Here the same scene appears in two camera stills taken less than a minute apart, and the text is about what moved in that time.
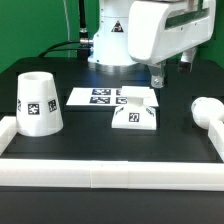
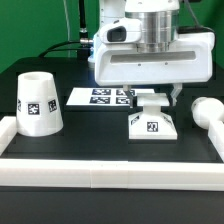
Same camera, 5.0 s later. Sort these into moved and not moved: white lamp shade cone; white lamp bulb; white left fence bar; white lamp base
Moved: white lamp base
Not moved: white left fence bar; white lamp bulb; white lamp shade cone
